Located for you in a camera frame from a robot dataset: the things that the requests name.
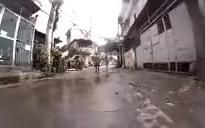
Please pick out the building with white-framed gate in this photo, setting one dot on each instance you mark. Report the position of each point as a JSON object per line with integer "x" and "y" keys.
{"x": 10, "y": 33}

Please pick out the grey concrete road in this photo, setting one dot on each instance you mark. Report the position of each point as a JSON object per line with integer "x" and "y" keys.
{"x": 73, "y": 100}

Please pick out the raised concrete kerb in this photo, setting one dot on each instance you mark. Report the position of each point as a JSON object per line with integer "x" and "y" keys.
{"x": 10, "y": 79}

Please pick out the utility pole with crossarm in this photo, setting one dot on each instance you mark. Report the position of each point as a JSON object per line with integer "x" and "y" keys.
{"x": 50, "y": 33}

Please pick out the white-walled building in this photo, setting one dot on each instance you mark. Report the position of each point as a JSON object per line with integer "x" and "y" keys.
{"x": 170, "y": 36}

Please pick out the pale multi-storey building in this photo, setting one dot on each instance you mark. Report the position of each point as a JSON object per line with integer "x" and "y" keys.
{"x": 78, "y": 46}

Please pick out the green bushes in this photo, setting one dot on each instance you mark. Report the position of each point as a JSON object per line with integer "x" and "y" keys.
{"x": 43, "y": 60}

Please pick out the person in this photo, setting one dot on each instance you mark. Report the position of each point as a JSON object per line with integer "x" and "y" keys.
{"x": 97, "y": 61}

